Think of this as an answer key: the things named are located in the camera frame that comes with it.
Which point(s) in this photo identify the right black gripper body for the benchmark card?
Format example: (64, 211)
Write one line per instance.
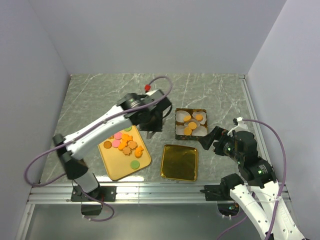
(225, 145)

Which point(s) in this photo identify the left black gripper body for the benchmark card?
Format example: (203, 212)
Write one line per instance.
(154, 124)

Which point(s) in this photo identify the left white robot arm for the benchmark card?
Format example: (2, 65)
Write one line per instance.
(72, 148)

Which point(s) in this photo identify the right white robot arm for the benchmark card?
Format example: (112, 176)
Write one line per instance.
(255, 188)

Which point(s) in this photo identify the tan flower cookie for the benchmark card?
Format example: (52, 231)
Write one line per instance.
(132, 145)

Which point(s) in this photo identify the orange fish cookie right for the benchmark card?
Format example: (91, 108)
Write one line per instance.
(138, 152)

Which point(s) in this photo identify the orange fish cookie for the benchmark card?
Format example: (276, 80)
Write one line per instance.
(138, 152)
(126, 138)
(122, 145)

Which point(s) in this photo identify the green sandwich cookie far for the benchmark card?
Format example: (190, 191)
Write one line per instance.
(128, 129)

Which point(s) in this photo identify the green sandwich cookie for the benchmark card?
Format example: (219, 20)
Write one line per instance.
(135, 164)
(128, 129)

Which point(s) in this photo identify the orange fish cookie upper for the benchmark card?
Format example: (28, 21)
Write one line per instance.
(126, 138)

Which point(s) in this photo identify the orange fish cookie middle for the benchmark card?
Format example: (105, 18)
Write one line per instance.
(122, 145)

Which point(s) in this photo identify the yellow plastic tray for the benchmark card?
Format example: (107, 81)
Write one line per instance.
(117, 164)

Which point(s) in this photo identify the pink sandwich cookie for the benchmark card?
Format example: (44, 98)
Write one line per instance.
(116, 143)
(118, 136)

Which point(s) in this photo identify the green sandwich cookie near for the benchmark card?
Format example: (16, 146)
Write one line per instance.
(135, 164)

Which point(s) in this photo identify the green cookie tin box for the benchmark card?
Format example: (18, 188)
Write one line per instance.
(190, 110)

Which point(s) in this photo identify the gold tin lid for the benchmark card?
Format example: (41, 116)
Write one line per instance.
(179, 163)

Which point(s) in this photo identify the chocolate chip cookie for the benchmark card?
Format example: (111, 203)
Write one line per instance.
(107, 144)

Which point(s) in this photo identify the aluminium right side rail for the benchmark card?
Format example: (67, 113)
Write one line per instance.
(252, 115)

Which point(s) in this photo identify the aluminium rail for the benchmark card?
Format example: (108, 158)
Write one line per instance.
(252, 115)
(127, 193)

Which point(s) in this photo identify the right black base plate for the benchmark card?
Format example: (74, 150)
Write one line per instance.
(215, 193)

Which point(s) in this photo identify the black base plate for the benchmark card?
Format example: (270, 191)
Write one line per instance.
(102, 193)
(215, 193)

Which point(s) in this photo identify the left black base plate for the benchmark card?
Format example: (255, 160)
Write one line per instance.
(102, 193)

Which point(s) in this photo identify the aluminium front rail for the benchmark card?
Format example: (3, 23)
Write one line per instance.
(127, 193)

